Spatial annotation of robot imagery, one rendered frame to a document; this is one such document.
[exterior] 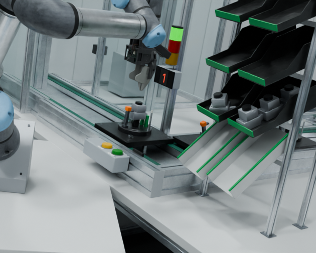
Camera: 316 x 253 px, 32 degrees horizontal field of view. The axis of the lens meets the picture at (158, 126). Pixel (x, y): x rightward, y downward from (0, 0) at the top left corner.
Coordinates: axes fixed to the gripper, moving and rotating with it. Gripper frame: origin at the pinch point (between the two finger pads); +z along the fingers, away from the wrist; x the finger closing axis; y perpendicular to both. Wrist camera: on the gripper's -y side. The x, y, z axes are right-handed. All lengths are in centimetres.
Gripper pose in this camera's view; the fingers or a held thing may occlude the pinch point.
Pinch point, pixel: (143, 87)
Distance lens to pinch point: 188.6
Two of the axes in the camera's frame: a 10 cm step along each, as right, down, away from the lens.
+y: -7.8, 0.5, -6.2
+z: -1.6, 9.5, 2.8
